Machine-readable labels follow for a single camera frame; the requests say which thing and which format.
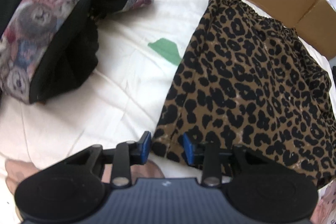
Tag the floral print garment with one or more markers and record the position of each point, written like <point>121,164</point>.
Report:
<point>21,37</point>

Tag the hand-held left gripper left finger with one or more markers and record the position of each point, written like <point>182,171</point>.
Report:
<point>147,146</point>

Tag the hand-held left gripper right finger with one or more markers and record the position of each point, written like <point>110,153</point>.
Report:
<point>187,148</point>

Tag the cream bear print blanket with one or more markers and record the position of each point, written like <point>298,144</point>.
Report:
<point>118,82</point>

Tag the leopard print skirt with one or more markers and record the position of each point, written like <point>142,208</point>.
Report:
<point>249,82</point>

